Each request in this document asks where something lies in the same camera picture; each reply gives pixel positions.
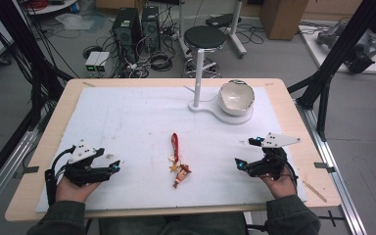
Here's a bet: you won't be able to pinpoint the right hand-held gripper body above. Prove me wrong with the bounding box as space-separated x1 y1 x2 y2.
246 131 303 181

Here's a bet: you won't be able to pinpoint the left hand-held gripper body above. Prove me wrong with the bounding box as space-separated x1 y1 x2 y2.
63 139 113 188

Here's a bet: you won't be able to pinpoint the red strap doll keychain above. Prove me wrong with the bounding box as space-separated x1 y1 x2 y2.
167 132 193 190

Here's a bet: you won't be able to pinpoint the person's left hand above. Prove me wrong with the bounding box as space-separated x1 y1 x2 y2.
55 175 103 205

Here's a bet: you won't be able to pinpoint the person's right hand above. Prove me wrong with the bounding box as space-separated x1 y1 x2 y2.
258 164 299 200

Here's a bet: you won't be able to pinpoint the white foam mat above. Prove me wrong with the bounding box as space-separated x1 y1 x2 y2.
34 85 308 213

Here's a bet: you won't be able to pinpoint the white ceramic bowl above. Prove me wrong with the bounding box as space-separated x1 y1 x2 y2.
217 78 257 118

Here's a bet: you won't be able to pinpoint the thin wooden stick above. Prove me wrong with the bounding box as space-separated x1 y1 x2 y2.
303 179 328 204

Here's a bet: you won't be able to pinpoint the white stand with pole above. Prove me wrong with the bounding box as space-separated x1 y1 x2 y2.
183 48 255 126

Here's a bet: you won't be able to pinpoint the person's legs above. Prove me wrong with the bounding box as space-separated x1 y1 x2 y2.
98 212 250 235

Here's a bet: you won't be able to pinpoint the white power box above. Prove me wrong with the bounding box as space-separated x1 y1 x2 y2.
94 51 111 73
84 51 102 73

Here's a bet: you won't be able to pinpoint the black round stool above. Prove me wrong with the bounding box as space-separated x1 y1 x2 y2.
182 24 227 78

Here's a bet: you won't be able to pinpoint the white desk leg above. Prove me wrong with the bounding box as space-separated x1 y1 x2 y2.
227 0 248 60

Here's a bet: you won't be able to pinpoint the white platform board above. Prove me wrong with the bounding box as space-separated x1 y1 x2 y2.
298 24 376 76

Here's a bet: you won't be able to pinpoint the black flat pedal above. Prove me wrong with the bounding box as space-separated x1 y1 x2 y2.
205 13 243 29

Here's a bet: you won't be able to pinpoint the cardboard box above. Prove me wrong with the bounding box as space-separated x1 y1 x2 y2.
259 0 310 41

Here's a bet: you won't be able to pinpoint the black computer tower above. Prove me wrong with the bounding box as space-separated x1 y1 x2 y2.
111 7 143 60
140 5 162 53

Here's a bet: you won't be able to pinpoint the grey machine on platform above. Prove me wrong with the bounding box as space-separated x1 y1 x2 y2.
315 21 376 74

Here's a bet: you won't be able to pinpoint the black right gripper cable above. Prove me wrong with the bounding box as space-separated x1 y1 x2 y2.
282 162 300 197

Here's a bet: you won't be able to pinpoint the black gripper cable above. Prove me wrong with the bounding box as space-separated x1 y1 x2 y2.
44 145 77 208
282 162 300 197

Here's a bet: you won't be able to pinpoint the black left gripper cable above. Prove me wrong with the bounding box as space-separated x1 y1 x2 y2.
44 145 77 208

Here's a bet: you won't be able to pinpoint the aluminium rail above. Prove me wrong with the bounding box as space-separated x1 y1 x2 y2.
295 99 368 235
0 130 40 223

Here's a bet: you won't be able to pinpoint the coiled black cable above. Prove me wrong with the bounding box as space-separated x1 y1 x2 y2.
149 50 174 72

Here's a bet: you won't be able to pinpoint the black metal frame post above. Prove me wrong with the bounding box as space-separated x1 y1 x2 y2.
287 0 376 142
0 0 74 197

